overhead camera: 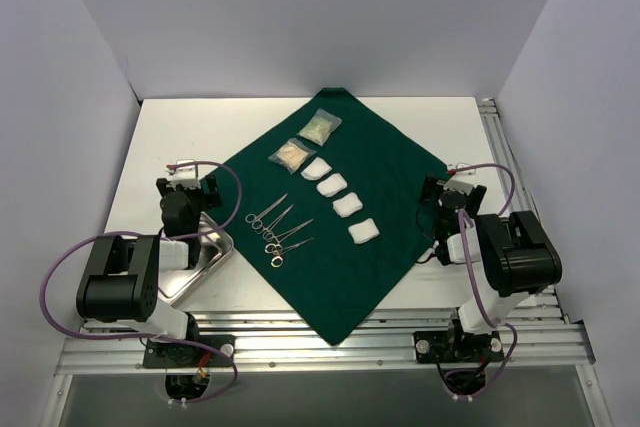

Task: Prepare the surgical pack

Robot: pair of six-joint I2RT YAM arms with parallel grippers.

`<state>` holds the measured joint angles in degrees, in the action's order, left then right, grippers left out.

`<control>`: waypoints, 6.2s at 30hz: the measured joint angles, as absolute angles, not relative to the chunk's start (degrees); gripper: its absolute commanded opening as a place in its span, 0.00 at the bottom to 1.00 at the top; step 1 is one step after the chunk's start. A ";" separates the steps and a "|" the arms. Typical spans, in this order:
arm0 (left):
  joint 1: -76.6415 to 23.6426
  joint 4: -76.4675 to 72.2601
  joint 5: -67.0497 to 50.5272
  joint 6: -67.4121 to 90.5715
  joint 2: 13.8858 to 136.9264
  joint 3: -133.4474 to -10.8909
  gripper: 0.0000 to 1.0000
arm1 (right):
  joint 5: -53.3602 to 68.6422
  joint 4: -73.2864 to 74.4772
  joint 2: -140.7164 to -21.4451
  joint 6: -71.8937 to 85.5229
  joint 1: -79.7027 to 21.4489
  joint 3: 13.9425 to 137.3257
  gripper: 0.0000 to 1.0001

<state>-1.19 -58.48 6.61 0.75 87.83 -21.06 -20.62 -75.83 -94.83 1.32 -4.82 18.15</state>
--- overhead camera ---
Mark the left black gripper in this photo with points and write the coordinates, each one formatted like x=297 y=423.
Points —
x=210 y=190

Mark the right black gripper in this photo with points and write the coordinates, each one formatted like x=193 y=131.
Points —
x=431 y=188

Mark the steel surgical scissors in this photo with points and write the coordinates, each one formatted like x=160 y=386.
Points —
x=256 y=220

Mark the white gauze pad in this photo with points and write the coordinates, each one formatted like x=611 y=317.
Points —
x=347 y=205
x=364 y=231
x=331 y=185
x=317 y=169

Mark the steel forceps long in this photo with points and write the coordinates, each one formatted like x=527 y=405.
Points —
x=267 y=233

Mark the steel hemostat silver rings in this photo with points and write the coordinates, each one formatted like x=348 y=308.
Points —
x=290 y=234

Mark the steel hemostat gold rings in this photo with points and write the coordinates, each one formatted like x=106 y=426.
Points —
x=287 y=249

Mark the tan-filled clear plastic bag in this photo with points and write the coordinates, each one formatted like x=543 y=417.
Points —
x=292 y=155

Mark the green-filled clear plastic bag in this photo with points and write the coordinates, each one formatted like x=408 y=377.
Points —
x=320 y=127

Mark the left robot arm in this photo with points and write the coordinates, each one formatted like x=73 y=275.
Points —
x=120 y=283

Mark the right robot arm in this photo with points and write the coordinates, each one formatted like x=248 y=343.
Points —
x=507 y=259

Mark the green surgical drape cloth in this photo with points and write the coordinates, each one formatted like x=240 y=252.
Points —
x=312 y=261

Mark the stainless steel instrument tray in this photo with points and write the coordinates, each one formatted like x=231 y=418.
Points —
x=175 y=279

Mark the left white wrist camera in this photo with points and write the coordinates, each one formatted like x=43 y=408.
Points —
x=183 y=173

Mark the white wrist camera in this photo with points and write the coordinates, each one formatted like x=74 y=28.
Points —
x=183 y=173
x=461 y=170

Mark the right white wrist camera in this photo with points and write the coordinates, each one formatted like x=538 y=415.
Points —
x=461 y=170

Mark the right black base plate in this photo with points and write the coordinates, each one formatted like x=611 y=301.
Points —
x=452 y=346

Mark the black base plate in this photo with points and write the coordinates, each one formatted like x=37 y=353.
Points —
x=452 y=346
x=163 y=355

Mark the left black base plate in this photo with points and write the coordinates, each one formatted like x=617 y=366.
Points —
x=163 y=355

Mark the aluminium rail frame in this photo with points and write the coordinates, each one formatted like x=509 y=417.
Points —
x=287 y=368

